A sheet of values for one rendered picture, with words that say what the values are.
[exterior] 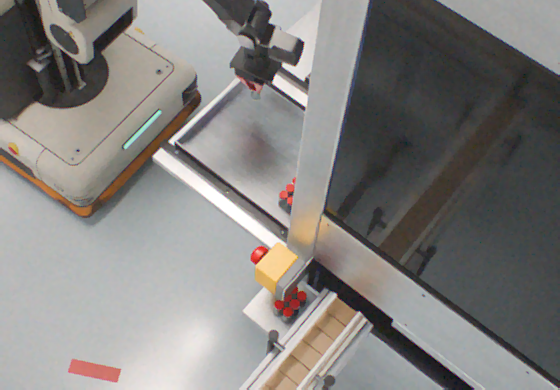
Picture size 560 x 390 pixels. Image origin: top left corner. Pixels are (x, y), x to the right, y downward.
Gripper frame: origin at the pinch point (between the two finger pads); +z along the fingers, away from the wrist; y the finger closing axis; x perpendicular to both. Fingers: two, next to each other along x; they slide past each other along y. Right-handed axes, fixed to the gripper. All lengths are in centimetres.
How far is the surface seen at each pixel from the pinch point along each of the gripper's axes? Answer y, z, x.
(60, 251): -58, 96, -27
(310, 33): 1.7, 9.4, 27.8
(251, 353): 15, 97, -29
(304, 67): 5.0, 9.4, 17.3
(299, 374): 37, 5, -54
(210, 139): -5.4, 9.0, -12.3
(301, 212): 26.1, -18.7, -33.4
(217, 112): -7.6, 8.9, -4.9
